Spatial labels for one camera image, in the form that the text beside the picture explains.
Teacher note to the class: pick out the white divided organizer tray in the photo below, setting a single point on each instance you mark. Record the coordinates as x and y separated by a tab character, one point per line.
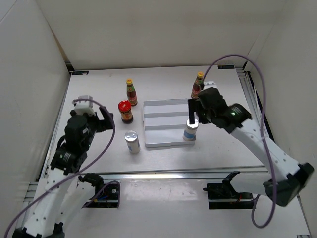
165	122

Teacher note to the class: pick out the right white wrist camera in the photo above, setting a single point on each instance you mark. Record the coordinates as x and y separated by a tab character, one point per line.
208	84

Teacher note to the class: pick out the white silver-cap shaker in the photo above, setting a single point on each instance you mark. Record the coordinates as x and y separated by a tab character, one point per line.
132	140
190	130

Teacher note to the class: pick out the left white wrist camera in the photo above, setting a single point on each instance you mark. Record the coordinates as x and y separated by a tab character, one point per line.
84	107

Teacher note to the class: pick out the left black corner label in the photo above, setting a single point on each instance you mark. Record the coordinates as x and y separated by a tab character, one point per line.
80	72

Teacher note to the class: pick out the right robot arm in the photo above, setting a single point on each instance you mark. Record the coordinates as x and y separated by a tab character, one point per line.
286	176

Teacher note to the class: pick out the tall sauce bottle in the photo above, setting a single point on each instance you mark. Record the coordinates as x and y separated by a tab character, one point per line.
131	92
198	85

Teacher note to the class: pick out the aluminium frame rail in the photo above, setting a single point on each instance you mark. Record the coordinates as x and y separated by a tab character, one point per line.
217	174

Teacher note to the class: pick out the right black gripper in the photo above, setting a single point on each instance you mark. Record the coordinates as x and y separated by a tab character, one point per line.
193	105

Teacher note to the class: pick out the black corner label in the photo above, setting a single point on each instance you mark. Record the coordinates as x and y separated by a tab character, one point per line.
222	67
80	72

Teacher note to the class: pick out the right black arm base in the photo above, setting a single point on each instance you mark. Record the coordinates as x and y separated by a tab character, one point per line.
222	196

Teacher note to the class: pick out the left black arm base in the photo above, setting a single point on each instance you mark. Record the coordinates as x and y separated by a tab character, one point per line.
107	195

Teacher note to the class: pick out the left tall sauce bottle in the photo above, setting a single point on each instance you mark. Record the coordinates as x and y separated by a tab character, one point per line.
131	92

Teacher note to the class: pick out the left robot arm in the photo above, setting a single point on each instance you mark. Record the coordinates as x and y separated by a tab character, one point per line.
66	191

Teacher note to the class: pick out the right black corner label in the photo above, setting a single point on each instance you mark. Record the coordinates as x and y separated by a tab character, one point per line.
222	67

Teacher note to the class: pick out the left red-lid sauce jar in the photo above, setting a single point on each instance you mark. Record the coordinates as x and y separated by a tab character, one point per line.
124	108

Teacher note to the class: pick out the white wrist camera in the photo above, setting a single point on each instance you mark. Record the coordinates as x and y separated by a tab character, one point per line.
208	84
84	107

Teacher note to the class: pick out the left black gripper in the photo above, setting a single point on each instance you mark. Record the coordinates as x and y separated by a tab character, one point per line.
108	117

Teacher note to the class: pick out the right tall sauce bottle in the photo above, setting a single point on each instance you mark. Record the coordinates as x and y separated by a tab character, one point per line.
198	85

